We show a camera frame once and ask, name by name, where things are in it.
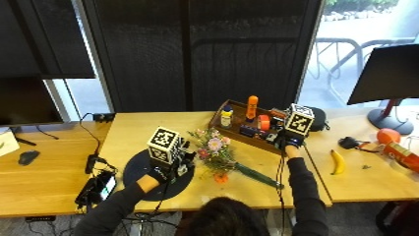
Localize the person's right hand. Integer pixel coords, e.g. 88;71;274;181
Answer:
274;128;306;151

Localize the person's left hand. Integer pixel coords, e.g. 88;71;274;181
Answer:
146;139;197;185

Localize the right glove marker cube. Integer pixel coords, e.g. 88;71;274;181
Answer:
285;103;315;137

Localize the glove marker cube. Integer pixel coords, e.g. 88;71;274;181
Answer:
285;103;315;137
146;126;184;166

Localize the left glove marker cube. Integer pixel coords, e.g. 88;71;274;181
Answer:
146;126;184;166

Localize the round black mat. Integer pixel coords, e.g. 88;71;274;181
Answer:
122;148;197;203

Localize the dark blue box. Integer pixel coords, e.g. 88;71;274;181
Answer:
238;124;262;139

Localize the black pouch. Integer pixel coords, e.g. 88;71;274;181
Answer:
305;105;331;133

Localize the flower bouquet with green stems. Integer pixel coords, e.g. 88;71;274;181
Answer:
188;128;286;191

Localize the orange flower head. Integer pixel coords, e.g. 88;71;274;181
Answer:
212;172;229;184

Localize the brown wooden tray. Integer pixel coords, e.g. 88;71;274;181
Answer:
208;98;293;155

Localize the orange bottle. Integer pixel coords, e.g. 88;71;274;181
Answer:
245;94;259;123

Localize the yellow banana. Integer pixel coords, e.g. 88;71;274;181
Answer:
329;148;347;176

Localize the white bottle with yellow label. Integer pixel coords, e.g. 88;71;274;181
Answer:
218;104;234;130

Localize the smartphone with lit screen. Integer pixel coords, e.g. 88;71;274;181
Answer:
75;170;118;208

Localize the the person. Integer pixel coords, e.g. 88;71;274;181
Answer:
72;145;330;236

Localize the black power adapter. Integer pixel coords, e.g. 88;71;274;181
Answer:
92;112;117;124

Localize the orange ball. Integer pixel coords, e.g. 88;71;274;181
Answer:
376;128;402;146

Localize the monitor stand with red pole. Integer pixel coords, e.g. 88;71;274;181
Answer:
367;98;415;136

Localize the orange cylindrical can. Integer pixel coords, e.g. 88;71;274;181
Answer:
382;141;419;173

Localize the metal bike rack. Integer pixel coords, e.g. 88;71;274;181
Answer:
305;36;419;96

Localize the black computer monitor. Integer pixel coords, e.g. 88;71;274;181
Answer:
347;43;419;106

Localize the black computer mouse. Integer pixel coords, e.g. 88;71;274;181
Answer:
17;149;41;166

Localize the white paper sheet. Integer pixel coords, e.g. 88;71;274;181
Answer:
0;130;21;157

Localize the black left glove cable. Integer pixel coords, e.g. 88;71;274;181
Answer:
124;166;181;230

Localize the black glove cable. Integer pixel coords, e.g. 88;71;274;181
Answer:
124;166;181;230
277;147;289;236

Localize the black right glove cable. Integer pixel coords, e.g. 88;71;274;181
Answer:
277;147;289;236

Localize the small black device with strap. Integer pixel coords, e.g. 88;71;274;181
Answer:
337;136;379;153

